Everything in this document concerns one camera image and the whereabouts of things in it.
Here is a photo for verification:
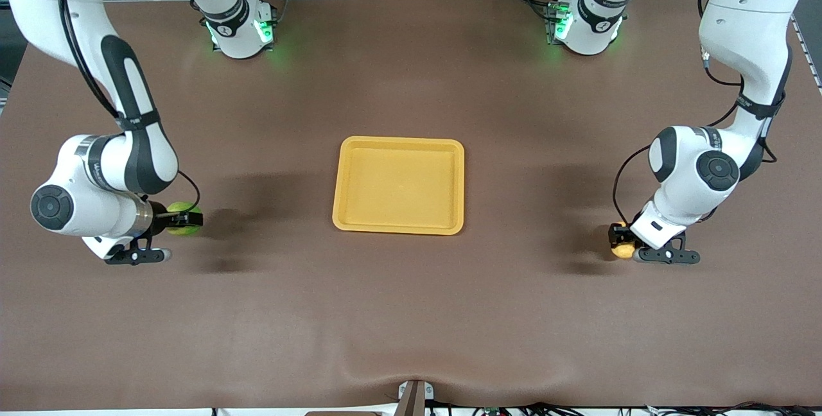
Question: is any green apple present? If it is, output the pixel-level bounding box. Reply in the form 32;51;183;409
166;202;204;237

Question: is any yellow plastic tray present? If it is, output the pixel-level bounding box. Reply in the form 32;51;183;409
332;136;465;236

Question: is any brown table mat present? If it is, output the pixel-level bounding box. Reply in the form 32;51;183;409
0;0;822;412

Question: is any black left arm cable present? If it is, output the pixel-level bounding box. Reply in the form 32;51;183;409
612;0;779;227

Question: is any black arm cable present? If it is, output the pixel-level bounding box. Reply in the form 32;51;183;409
612;0;779;227
57;0;202;211

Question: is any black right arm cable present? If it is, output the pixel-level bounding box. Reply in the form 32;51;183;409
57;0;202;211

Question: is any metal table edge bracket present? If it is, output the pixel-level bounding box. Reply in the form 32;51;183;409
397;379;435;416

